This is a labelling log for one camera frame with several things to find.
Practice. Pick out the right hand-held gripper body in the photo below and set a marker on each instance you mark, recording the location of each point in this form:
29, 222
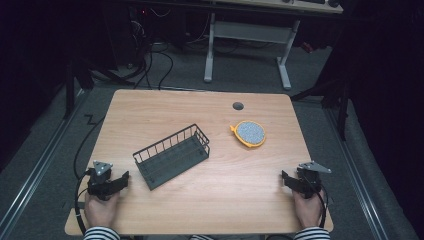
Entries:
311, 180

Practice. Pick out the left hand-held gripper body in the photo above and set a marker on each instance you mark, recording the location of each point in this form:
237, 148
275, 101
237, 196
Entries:
100, 180

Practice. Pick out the round yellow scrubbing sponge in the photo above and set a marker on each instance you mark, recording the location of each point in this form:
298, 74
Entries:
250, 133

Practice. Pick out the person's right hand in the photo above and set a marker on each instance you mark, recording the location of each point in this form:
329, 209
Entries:
307, 210

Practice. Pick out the person's left hand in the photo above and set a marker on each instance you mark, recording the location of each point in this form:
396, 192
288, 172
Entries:
100, 210

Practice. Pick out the black metal stand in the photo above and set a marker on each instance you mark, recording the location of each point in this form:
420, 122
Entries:
70, 90
341, 110

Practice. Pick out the white-framed desk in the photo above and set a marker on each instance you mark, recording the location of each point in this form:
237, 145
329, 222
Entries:
250, 31

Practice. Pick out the grey metal floor rail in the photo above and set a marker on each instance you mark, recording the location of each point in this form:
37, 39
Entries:
36, 173
358, 176

